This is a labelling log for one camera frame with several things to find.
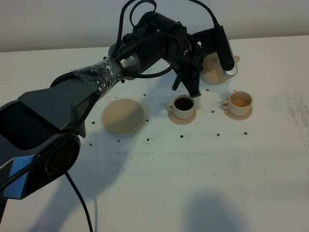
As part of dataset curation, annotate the beige left teacup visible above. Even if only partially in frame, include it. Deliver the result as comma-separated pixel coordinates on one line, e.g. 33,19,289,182
165,95,195,111

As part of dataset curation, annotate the beige teapot saucer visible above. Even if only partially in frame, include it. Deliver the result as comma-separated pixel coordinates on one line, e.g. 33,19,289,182
101,99,145,134

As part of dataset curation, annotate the beige teacup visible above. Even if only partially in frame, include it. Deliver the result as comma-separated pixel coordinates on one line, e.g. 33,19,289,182
165,95,195,111
220,91,253,117

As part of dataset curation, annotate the beige right cup saucer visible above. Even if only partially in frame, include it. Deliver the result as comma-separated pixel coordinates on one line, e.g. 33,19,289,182
222,103,253,121

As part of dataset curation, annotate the beige cup saucer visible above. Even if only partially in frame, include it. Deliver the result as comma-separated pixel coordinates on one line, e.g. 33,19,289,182
222,103,253,121
166,108,197,125

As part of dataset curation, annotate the beige ceramic teapot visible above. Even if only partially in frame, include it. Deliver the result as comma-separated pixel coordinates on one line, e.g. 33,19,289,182
200,52,240,85

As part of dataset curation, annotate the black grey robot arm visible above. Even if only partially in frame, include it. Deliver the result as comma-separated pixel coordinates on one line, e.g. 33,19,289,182
0,12,221,210

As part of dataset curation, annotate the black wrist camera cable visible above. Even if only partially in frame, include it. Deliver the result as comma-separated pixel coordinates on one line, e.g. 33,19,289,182
112,0,220,78

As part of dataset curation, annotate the beige left cup saucer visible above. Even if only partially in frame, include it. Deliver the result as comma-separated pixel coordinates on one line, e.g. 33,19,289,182
166,108,197,125

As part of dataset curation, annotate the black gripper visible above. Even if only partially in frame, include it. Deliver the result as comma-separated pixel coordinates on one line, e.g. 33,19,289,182
166,31,216,98

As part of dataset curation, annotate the beige right teacup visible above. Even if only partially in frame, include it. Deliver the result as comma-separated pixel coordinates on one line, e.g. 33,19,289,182
220,91,253,117

